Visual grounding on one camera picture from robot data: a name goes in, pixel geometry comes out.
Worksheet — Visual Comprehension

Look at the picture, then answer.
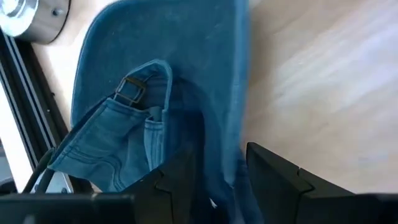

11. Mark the blue denim cap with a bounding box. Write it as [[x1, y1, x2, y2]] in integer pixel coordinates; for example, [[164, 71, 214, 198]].
[[46, 0, 265, 224]]

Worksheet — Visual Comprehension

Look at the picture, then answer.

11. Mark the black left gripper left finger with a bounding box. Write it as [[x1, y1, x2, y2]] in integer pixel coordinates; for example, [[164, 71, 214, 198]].
[[0, 146, 205, 224]]

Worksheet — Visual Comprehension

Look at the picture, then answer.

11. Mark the black aluminium frame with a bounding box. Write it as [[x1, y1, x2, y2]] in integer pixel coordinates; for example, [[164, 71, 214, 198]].
[[0, 27, 94, 195]]

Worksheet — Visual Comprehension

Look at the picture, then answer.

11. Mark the dark grey cable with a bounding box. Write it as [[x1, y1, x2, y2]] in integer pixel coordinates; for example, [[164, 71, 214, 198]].
[[21, 147, 58, 194]]

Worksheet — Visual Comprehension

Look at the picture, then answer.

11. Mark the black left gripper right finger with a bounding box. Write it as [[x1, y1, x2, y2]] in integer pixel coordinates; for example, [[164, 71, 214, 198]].
[[245, 142, 398, 224]]

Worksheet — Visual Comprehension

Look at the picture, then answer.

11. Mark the table lamp with white shade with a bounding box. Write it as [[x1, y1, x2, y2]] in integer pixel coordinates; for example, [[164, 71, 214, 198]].
[[0, 0, 72, 45]]

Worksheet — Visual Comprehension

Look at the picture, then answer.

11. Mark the silver metal bracket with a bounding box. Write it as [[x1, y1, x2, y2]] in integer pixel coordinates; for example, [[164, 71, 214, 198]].
[[30, 170, 75, 194]]

